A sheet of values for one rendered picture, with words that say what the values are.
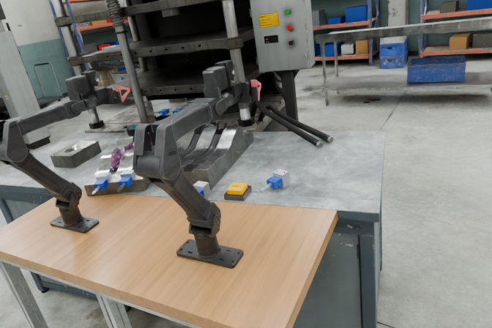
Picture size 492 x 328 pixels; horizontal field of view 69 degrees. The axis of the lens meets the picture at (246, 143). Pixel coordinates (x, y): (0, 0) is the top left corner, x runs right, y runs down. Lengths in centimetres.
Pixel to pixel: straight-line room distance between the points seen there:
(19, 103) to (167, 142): 489
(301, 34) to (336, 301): 130
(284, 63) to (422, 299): 139
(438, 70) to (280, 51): 298
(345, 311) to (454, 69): 363
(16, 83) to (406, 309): 507
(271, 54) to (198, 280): 138
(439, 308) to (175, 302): 140
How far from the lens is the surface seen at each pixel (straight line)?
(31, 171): 135
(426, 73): 478
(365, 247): 135
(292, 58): 204
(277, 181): 133
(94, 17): 261
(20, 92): 566
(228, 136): 162
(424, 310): 205
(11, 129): 129
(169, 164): 83
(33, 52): 918
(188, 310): 97
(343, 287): 151
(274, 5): 203
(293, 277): 99
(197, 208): 97
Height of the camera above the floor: 147
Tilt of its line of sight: 22 degrees down
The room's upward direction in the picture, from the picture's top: 9 degrees counter-clockwise
